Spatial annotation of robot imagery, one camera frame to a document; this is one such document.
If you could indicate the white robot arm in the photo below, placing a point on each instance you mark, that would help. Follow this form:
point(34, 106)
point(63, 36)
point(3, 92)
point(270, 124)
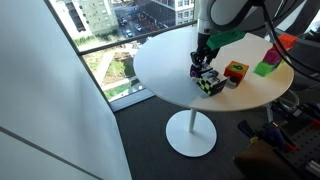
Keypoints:
point(226, 13)

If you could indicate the black pegboard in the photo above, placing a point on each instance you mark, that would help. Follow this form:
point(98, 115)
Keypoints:
point(308, 143)

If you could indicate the fabric block with owl print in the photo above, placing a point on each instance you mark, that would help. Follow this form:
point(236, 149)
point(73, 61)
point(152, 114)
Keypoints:
point(196, 72)

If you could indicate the brown board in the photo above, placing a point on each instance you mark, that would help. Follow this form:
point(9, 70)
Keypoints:
point(260, 163)

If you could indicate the white table pedestal base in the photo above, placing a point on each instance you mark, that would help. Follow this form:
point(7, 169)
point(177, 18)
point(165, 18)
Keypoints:
point(190, 136)

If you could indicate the black window frame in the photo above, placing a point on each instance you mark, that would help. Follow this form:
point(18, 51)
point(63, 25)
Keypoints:
point(150, 34)

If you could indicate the orange plastic block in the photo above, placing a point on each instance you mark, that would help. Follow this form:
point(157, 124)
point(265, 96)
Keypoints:
point(287, 40)

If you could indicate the orange fabric block number nine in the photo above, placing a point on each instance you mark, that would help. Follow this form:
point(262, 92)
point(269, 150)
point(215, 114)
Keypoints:
point(236, 70)

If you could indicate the green plastic block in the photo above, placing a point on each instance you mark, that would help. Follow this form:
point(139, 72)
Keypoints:
point(264, 69)

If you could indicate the fabric block with zebra print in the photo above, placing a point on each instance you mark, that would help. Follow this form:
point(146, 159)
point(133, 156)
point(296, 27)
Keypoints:
point(213, 84)

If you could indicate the magenta plastic block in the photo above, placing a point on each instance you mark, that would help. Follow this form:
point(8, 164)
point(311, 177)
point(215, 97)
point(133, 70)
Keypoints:
point(272, 57)

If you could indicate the dark blue clamp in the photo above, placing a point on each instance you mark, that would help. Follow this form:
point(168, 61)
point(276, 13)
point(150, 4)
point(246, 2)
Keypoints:
point(276, 135)
point(311, 110)

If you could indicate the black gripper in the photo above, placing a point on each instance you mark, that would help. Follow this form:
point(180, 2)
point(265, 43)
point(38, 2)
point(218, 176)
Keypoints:
point(203, 41)

